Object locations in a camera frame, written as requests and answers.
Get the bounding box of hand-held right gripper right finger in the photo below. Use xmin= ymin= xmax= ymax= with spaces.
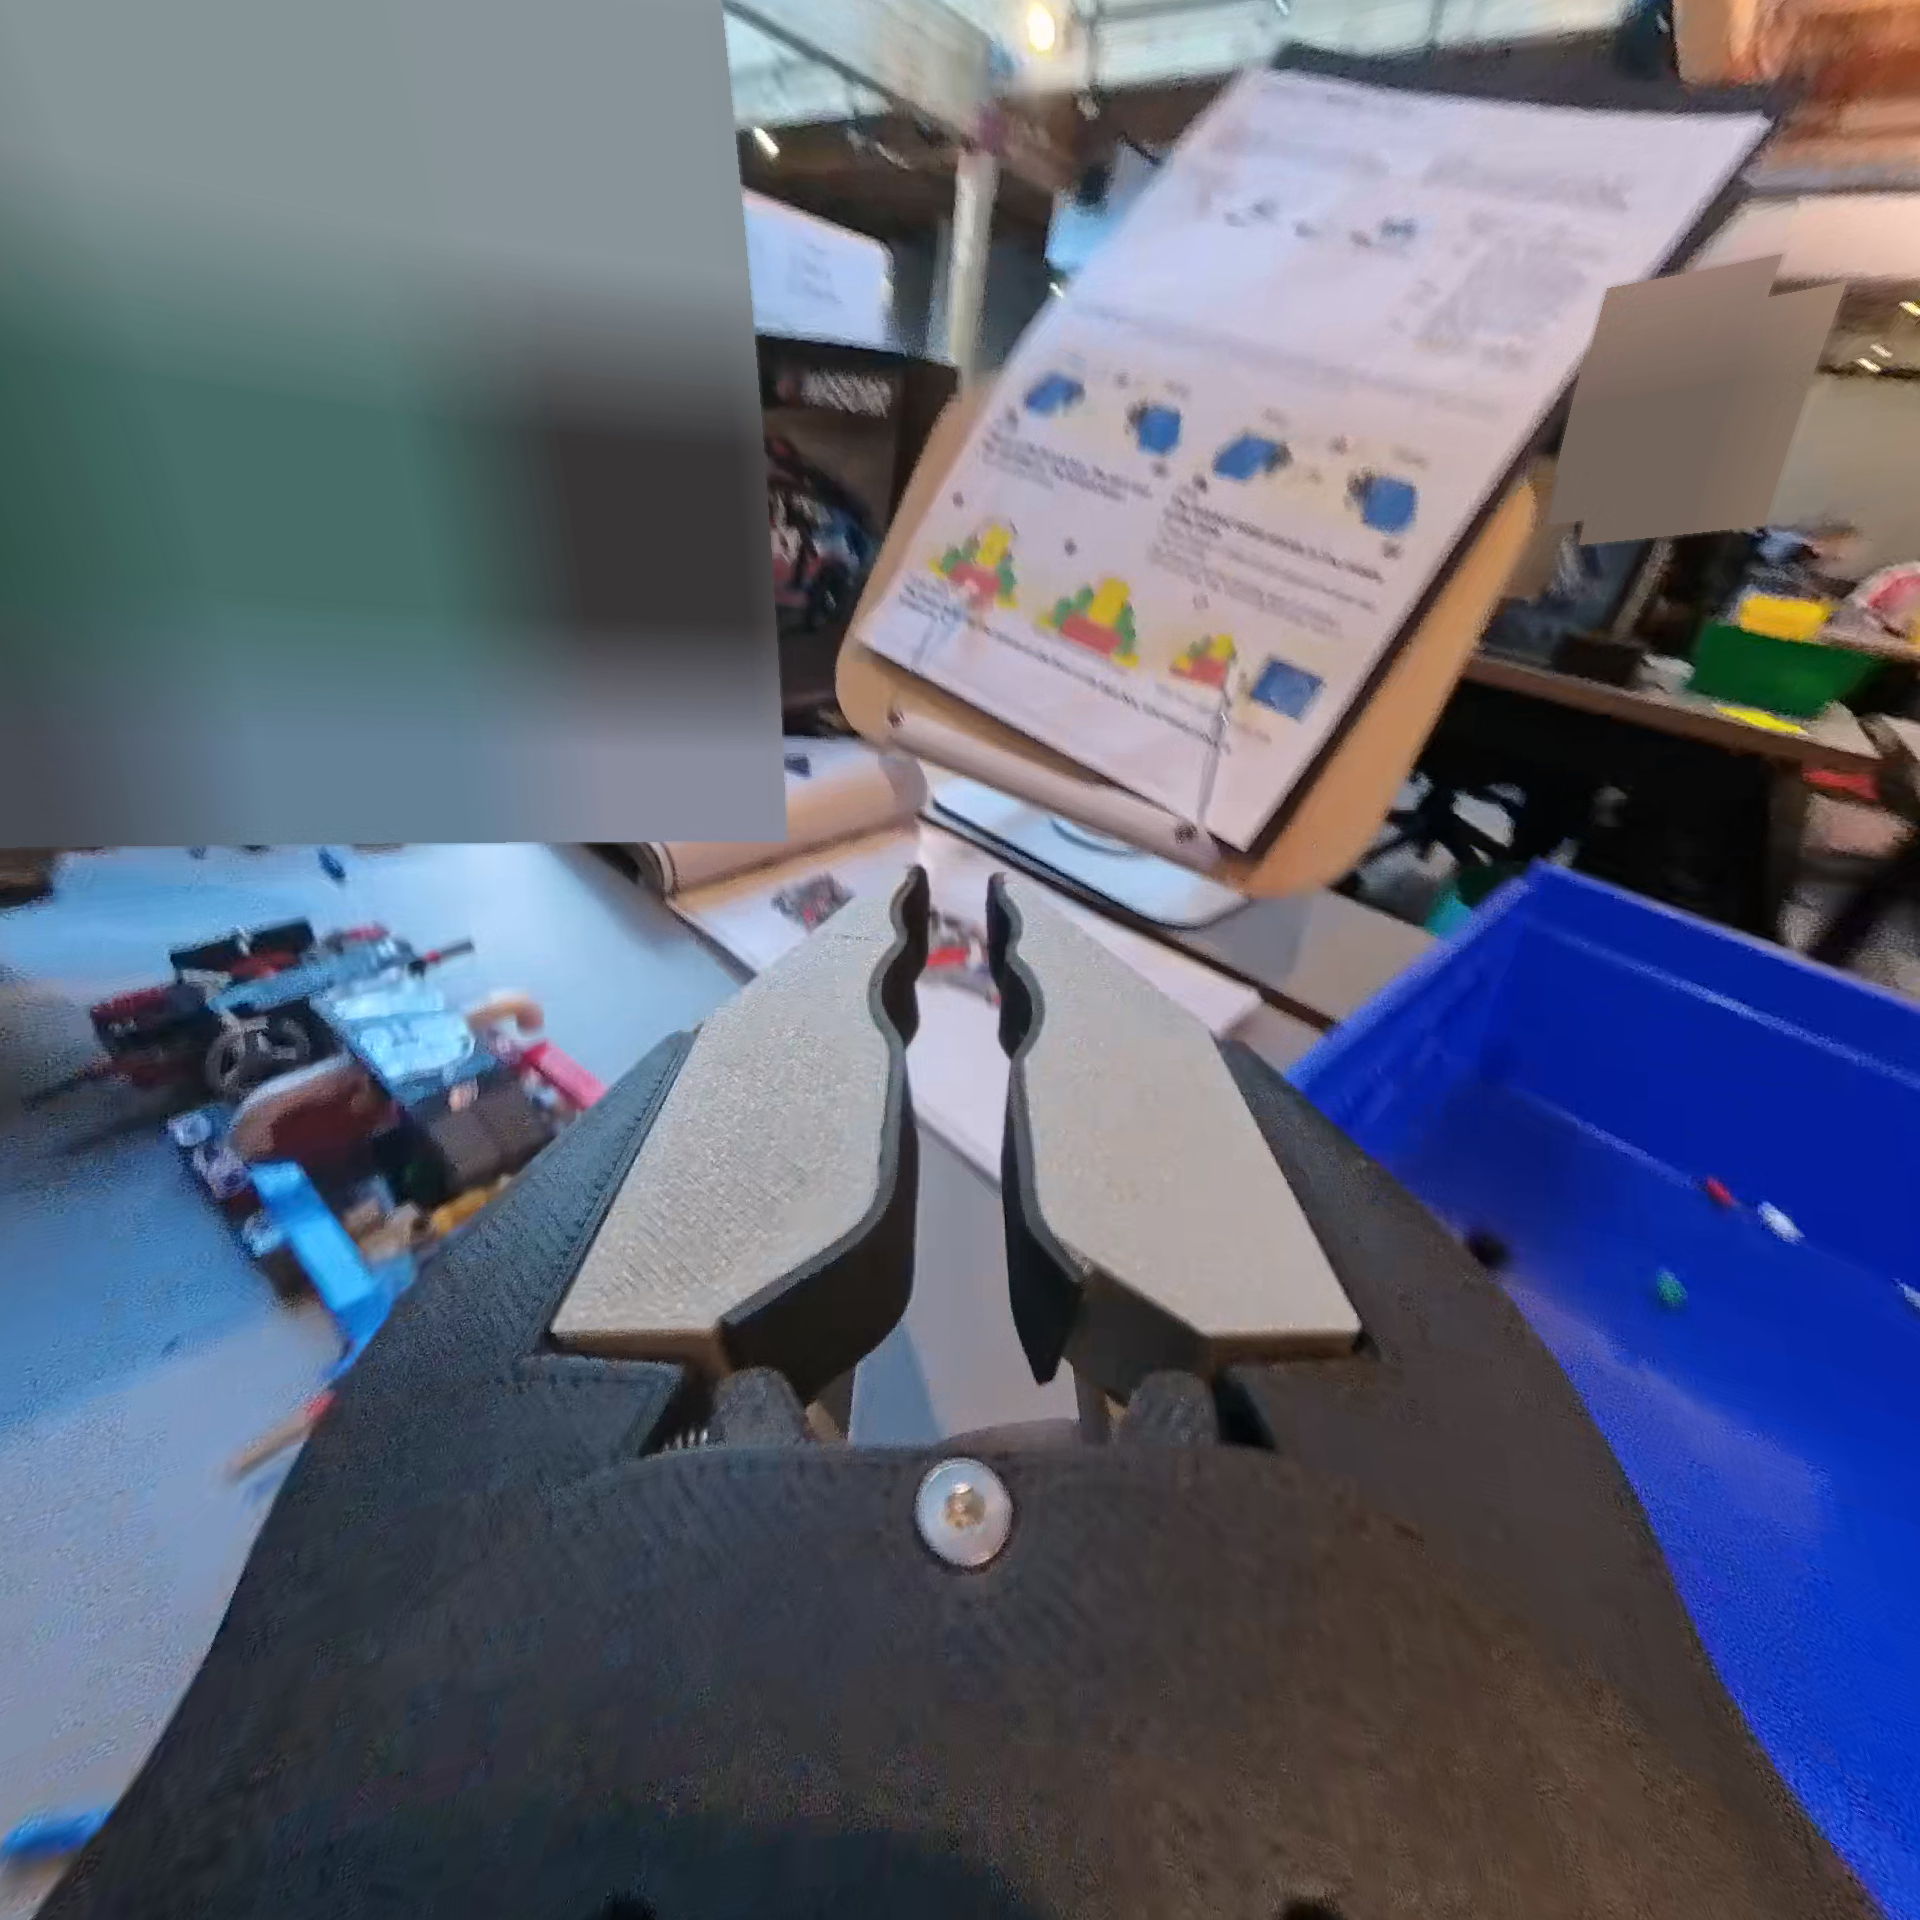
xmin=986 ymin=876 xmax=1366 ymax=1387

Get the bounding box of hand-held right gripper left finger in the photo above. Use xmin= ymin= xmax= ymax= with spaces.
xmin=550 ymin=864 xmax=932 ymax=1411

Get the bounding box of instruction booklet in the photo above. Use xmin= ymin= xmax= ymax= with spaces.
xmin=638 ymin=735 xmax=1265 ymax=1189

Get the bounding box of toy brick car model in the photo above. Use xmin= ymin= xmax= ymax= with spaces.
xmin=23 ymin=918 xmax=611 ymax=1479

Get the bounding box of blue storage bin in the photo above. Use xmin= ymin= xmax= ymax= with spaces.
xmin=1288 ymin=861 xmax=1920 ymax=1920

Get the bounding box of grey desk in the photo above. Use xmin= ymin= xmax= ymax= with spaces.
xmin=0 ymin=840 xmax=1445 ymax=1920

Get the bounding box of wooden document stand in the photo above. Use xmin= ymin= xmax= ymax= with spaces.
xmin=832 ymin=57 xmax=1785 ymax=931

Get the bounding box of dark wooden workbench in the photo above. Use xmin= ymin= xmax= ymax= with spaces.
xmin=1462 ymin=649 xmax=1893 ymax=779

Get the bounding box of black toy car set box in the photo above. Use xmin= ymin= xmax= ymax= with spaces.
xmin=758 ymin=336 xmax=965 ymax=708

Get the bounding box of green storage bin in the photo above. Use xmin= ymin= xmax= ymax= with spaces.
xmin=1688 ymin=614 xmax=1889 ymax=717

